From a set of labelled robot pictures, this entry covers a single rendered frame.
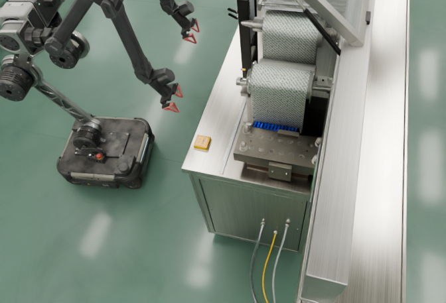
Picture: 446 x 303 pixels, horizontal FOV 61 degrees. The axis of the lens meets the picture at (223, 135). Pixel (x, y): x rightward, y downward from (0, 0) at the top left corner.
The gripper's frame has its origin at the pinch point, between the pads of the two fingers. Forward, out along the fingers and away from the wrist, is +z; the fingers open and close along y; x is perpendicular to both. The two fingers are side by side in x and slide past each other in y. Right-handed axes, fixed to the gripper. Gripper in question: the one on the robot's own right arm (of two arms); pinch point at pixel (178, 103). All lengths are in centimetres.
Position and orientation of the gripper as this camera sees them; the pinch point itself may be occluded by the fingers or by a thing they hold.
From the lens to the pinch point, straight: 188.1
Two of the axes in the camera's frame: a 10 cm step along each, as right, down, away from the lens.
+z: 5.7, 5.3, 6.3
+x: -8.1, 2.4, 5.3
